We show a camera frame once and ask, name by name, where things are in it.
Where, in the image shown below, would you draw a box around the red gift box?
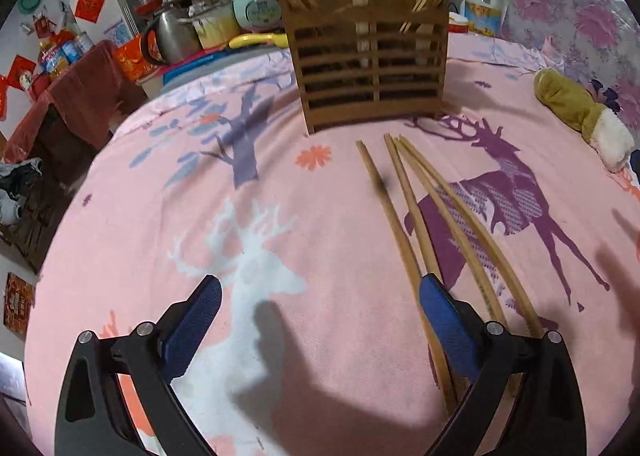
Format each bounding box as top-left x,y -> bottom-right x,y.
113,34 -> 156,82

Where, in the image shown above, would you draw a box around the pile of dark clothes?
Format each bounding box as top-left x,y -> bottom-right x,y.
0,158 -> 44,227

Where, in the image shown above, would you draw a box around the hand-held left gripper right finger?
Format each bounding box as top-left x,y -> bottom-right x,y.
418,273 -> 587,456

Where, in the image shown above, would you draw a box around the red cloth covered table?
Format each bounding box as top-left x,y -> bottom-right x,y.
2,40 -> 149,163

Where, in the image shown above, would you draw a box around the pink deer printed blanket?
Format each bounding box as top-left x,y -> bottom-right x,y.
22,30 -> 640,456

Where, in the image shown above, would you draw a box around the stainless steel kettle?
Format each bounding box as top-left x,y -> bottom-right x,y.
141,8 -> 202,66

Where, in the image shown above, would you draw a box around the red diamond paper decoration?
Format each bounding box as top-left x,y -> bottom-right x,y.
74,0 -> 109,22

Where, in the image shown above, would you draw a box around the red paper wall decorations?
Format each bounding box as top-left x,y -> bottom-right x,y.
0,54 -> 39,115

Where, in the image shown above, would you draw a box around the orange drink bottle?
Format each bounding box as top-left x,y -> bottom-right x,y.
38,35 -> 71,77

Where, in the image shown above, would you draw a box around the yellow plastic container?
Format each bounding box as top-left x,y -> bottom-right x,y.
192,10 -> 241,49

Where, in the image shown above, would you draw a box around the purple floral plastic sheet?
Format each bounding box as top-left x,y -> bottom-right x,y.
500,0 -> 640,137

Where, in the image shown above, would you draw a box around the yellow plastic scoop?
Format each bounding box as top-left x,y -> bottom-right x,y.
228,32 -> 290,49

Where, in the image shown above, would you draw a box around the brown wooden chopstick holder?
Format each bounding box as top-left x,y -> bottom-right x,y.
282,0 -> 450,136

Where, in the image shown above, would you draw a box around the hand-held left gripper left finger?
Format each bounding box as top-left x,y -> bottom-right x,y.
54,274 -> 223,456

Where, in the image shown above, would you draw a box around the blue labelled bottle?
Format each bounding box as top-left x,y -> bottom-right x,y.
62,30 -> 96,64

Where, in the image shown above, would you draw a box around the red printed picture board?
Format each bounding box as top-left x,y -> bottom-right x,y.
2,271 -> 36,337

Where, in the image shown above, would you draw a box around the blue plastic tray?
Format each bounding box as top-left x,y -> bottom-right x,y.
162,48 -> 242,87

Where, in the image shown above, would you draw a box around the mint green rice cooker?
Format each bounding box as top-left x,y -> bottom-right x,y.
232,0 -> 289,34

